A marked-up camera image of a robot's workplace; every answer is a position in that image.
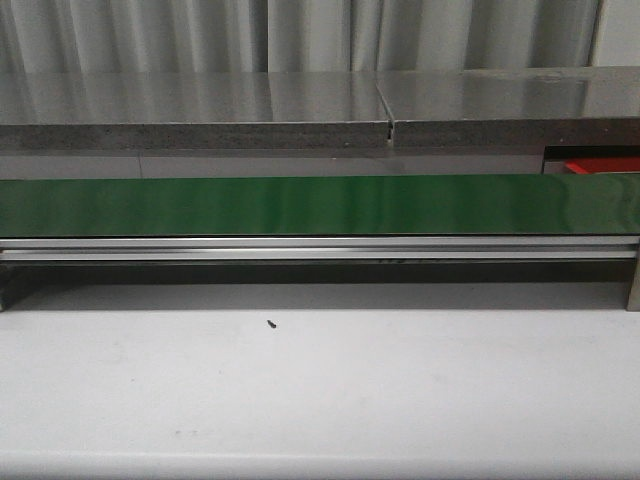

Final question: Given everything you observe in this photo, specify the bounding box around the left grey stone countertop slab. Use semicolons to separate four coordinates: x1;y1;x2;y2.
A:
1;72;390;151

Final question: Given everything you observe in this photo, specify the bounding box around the red plastic tray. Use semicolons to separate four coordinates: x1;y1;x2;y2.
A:
564;157;640;174

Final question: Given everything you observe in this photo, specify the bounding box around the right conveyor support leg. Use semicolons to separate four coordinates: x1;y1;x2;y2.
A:
618;245;639;313

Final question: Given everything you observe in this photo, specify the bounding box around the aluminium conveyor frame rail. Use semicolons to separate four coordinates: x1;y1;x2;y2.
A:
1;235;639;262

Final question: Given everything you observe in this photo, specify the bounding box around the grey pleated curtain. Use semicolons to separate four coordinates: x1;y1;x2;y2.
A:
1;1;601;73

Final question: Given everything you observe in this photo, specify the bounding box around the right grey stone countertop slab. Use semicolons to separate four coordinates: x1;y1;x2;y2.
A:
377;67;639;147

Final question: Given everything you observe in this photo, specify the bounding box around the green conveyor belt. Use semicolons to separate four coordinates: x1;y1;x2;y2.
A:
1;174;639;238

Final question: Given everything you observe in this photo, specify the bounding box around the grey stone countertop slab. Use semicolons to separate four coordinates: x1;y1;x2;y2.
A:
377;67;639;147
1;72;390;151

